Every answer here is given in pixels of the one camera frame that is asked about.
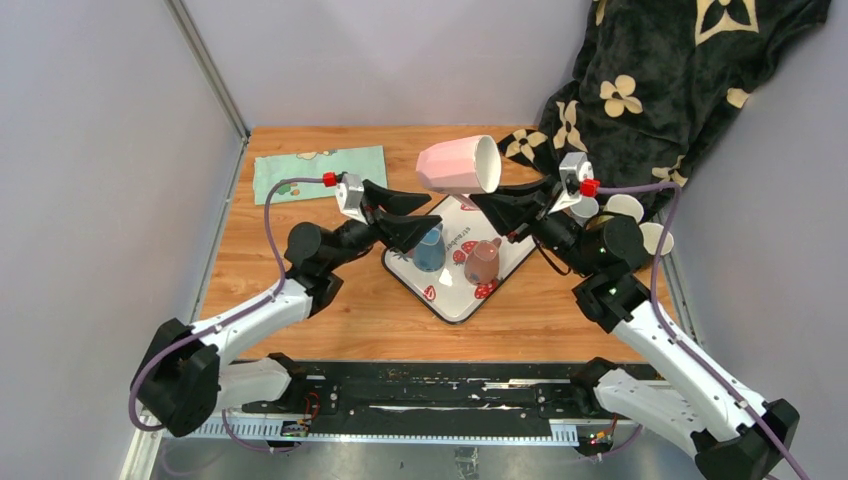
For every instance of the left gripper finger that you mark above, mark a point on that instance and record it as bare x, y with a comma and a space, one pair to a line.
392, 201
403, 233

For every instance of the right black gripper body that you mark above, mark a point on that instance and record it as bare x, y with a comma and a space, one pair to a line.
556, 231

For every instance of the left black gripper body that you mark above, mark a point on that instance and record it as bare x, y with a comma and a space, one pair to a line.
372, 218

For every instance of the blue dotted mug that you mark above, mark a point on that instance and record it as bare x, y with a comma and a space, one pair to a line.
430, 253

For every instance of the light pink faceted mug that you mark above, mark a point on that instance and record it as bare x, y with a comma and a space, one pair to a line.
470, 165

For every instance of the yellow-green faceted mug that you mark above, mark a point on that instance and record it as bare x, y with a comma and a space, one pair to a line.
622, 205

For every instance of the black glossy mug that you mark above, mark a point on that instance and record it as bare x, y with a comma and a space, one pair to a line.
655, 239

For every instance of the grey-blue small mug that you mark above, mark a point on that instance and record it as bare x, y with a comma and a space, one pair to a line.
584, 210

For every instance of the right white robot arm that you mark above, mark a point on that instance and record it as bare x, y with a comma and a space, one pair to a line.
728, 429

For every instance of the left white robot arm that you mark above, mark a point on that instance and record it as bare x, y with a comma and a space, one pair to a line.
190, 372

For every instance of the dusty pink faceted mug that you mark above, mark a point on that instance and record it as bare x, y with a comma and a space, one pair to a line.
482, 263

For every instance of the mint green printed cloth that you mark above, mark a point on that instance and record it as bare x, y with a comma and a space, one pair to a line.
367, 162

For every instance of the strawberry print white tray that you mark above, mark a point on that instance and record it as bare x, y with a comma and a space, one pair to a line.
446, 292

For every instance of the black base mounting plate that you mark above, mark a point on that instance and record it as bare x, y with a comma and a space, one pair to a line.
513, 402

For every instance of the black floral plush blanket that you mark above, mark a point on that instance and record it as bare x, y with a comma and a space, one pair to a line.
656, 84

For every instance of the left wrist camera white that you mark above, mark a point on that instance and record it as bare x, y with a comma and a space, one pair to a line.
349, 193

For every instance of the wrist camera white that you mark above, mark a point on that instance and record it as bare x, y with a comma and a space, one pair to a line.
574, 169
349, 193

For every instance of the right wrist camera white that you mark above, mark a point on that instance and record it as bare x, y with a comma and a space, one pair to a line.
574, 169

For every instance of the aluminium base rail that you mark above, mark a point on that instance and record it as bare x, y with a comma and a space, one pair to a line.
282, 435

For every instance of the aluminium frame post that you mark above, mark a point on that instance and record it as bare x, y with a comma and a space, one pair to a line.
202, 55

